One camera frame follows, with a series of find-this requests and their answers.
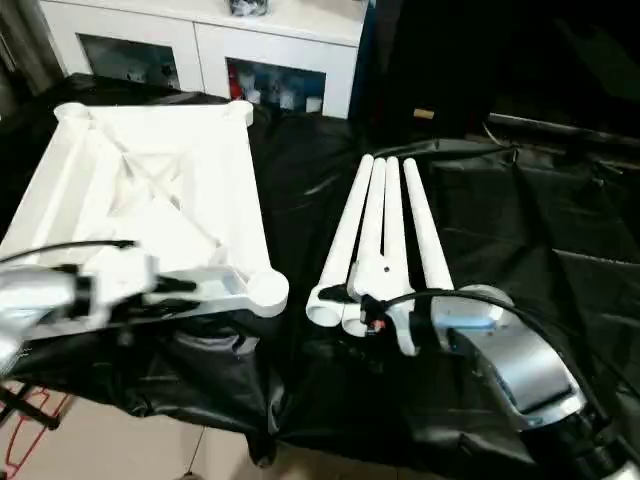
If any grey metal rack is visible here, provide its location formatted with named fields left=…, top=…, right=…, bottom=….
left=0, top=0, right=52, bottom=97

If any black backdrop cloth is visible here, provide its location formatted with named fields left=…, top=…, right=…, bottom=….
left=348, top=0, right=640, bottom=147

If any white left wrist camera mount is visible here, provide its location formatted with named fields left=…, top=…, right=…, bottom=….
left=74, top=251, right=162, bottom=330

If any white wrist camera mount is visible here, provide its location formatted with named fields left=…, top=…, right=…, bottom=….
left=74, top=251, right=162, bottom=330
left=348, top=238, right=420, bottom=358

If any white plastic table top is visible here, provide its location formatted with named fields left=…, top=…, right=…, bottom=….
left=0, top=101, right=292, bottom=347

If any red wire frame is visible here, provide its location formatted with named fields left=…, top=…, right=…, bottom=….
left=0, top=388, right=67, bottom=475

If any black metal stand frame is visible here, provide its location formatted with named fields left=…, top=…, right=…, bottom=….
left=0, top=381, right=60, bottom=432

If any grey crumpled bag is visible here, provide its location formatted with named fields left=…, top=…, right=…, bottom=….
left=226, top=0, right=275, bottom=17

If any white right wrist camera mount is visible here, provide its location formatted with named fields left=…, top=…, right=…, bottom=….
left=348, top=238, right=420, bottom=358

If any black work mat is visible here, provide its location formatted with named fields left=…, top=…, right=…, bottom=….
left=0, top=72, right=640, bottom=480

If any white plastic table leg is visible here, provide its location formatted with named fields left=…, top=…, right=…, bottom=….
left=305, top=153, right=376, bottom=329
left=341, top=156, right=390, bottom=338
left=383, top=156, right=416, bottom=296
left=401, top=157, right=457, bottom=294

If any white glass-door sideboard cabinet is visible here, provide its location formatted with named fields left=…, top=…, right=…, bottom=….
left=37, top=0, right=364, bottom=120

